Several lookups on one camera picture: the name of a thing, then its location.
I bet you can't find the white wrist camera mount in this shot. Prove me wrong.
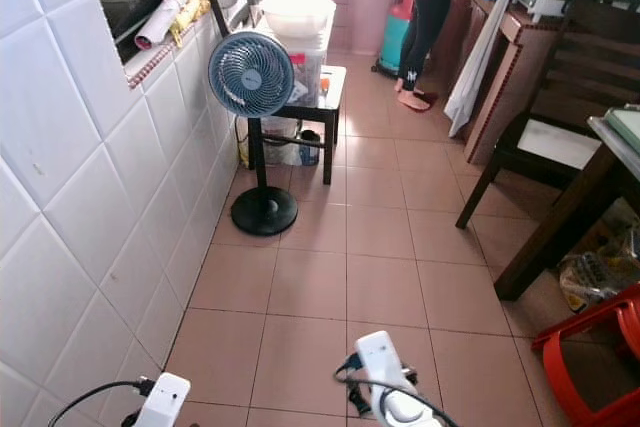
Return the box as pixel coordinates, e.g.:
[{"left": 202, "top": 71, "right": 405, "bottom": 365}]
[
  {"left": 355, "top": 331, "right": 409, "bottom": 394},
  {"left": 135, "top": 372, "right": 192, "bottom": 427}
]

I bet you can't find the white plastic basin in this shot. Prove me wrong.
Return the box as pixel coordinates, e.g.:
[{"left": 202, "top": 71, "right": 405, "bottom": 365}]
[{"left": 260, "top": 0, "right": 337, "bottom": 40}]

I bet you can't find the teal gas cylinder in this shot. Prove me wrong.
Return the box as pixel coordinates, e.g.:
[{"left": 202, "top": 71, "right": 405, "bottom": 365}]
[{"left": 378, "top": 0, "right": 417, "bottom": 76}]

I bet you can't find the rolled white paper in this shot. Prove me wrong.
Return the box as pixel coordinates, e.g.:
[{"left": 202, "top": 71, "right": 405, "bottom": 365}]
[{"left": 135, "top": 0, "right": 209, "bottom": 51}]

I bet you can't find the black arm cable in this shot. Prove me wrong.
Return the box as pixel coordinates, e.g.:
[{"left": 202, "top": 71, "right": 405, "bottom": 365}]
[
  {"left": 48, "top": 378, "right": 156, "bottom": 427},
  {"left": 335, "top": 355, "right": 471, "bottom": 427}
]

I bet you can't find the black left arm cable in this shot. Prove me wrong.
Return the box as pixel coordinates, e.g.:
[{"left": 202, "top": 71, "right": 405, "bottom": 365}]
[{"left": 48, "top": 378, "right": 156, "bottom": 427}]

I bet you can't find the blue standing fan black base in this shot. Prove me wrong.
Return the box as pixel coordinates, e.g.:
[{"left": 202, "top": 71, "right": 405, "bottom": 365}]
[{"left": 208, "top": 31, "right": 299, "bottom": 238}]

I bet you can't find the crumpled plastic bag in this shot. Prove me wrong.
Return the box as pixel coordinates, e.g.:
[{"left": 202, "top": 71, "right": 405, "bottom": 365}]
[{"left": 558, "top": 227, "right": 640, "bottom": 314}]

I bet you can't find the red plastic stool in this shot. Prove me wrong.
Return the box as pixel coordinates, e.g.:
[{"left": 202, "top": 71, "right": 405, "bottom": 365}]
[{"left": 532, "top": 285, "right": 640, "bottom": 427}]

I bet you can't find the small black side table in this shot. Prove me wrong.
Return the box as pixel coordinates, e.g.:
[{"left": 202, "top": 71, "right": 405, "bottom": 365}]
[{"left": 245, "top": 65, "right": 347, "bottom": 187}]

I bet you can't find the white hanging cloth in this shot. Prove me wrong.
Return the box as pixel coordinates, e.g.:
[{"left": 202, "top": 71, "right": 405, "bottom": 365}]
[{"left": 445, "top": 0, "right": 547, "bottom": 139}]

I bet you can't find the clear plastic storage container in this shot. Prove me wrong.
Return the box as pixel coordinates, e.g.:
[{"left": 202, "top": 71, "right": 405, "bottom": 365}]
[{"left": 284, "top": 35, "right": 330, "bottom": 110}]

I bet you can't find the white and green box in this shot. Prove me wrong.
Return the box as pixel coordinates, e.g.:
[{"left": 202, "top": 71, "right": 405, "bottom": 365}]
[{"left": 600, "top": 105, "right": 640, "bottom": 153}]

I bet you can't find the person in dark clothes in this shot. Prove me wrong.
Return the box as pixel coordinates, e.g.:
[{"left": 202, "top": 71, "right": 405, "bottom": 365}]
[{"left": 395, "top": 0, "right": 472, "bottom": 113}]

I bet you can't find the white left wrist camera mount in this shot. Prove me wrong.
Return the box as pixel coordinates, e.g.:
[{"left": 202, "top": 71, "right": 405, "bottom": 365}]
[{"left": 135, "top": 372, "right": 192, "bottom": 427}]

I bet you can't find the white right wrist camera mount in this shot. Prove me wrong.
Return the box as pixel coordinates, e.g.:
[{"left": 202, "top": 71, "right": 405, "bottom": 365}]
[{"left": 355, "top": 331, "right": 409, "bottom": 394}]

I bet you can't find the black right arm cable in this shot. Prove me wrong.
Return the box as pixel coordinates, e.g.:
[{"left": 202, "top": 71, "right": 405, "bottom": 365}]
[{"left": 335, "top": 355, "right": 471, "bottom": 427}]

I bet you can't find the dark wooden chair white seat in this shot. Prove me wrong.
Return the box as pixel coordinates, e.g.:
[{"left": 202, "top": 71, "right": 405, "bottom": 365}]
[{"left": 455, "top": 0, "right": 640, "bottom": 231}]

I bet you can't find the brown kitchen counter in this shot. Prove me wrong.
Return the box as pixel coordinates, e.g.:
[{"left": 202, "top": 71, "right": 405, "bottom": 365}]
[{"left": 455, "top": 0, "right": 573, "bottom": 167}]

